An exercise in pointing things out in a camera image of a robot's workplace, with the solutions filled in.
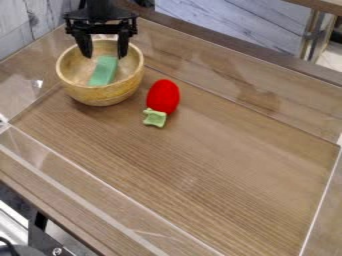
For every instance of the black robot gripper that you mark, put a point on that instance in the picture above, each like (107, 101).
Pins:
(116, 19)

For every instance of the green rectangular block stick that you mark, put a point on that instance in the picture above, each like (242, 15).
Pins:
(104, 71)

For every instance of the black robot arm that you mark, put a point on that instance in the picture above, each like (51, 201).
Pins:
(96, 8)

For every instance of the wooden brown bowl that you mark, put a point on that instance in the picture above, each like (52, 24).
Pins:
(75, 68)

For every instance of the red plush strawberry toy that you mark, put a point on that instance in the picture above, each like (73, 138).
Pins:
(161, 102)

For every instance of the clear acrylic front barrier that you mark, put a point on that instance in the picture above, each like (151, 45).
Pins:
(115, 225)

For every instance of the metal table leg background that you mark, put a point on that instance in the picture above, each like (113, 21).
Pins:
(316, 35)

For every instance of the black table frame leg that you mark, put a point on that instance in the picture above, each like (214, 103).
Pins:
(22, 237)

